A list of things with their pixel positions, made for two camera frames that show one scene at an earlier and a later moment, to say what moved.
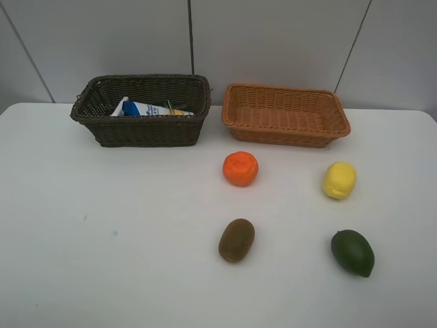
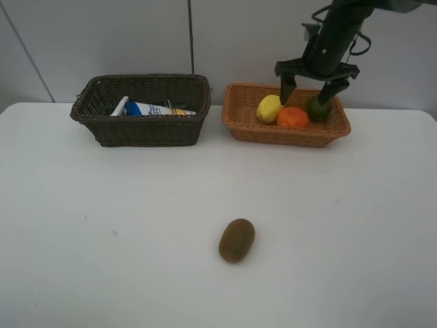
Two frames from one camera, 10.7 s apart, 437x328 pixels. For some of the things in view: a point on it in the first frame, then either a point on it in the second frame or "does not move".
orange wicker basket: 283,116 does not move
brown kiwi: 236,240 does not move
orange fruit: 240,168 → 292,117
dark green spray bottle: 177,112 → 176,104
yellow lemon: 340,180 → 268,107
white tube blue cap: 134,108 does not move
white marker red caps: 118,112 does not move
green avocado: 354,251 → 317,111
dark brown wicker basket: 97,100 does not move
